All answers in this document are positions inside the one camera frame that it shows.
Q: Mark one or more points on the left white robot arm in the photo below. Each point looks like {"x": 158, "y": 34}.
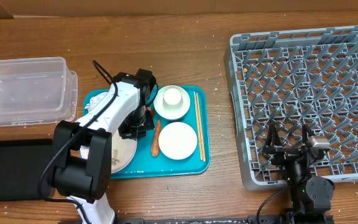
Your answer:
{"x": 81, "y": 166}

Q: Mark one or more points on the wooden chopstick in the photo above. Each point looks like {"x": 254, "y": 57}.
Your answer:
{"x": 202, "y": 132}
{"x": 198, "y": 120}

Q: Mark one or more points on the orange carrot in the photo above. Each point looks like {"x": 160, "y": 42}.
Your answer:
{"x": 155, "y": 146}

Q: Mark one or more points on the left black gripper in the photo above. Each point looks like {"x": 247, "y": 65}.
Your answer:
{"x": 126, "y": 132}

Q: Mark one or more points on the wooden chopstick left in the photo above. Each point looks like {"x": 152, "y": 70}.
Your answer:
{"x": 198, "y": 120}

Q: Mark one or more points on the red snack wrapper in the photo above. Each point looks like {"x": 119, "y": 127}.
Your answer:
{"x": 152, "y": 111}

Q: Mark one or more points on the white napkin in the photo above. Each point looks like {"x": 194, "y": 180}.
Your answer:
{"x": 94, "y": 101}

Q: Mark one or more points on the black waste tray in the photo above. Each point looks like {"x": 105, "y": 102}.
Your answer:
{"x": 21, "y": 165}

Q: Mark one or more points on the small white round plate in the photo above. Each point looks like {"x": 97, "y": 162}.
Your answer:
{"x": 177, "y": 140}

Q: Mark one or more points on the white bowl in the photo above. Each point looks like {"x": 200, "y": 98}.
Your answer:
{"x": 172, "y": 112}

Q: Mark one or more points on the food scraps rice pile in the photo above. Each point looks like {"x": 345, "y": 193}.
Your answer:
{"x": 114, "y": 159}

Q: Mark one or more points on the large white round plate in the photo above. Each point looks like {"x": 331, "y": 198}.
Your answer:
{"x": 126, "y": 149}

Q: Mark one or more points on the grey dishwasher rack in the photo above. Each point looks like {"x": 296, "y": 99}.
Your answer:
{"x": 292, "y": 78}

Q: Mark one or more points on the white cup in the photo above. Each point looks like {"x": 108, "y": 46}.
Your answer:
{"x": 172, "y": 96}

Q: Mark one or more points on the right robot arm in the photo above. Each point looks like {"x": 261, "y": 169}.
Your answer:
{"x": 310, "y": 195}

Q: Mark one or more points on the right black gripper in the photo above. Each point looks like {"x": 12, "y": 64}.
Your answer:
{"x": 285, "y": 150}

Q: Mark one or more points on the wooden chopstick right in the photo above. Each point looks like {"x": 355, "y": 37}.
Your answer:
{"x": 202, "y": 132}

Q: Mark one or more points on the clear plastic waste bin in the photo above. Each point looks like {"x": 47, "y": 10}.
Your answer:
{"x": 37, "y": 91}

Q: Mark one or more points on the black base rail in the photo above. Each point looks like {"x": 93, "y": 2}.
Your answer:
{"x": 197, "y": 221}

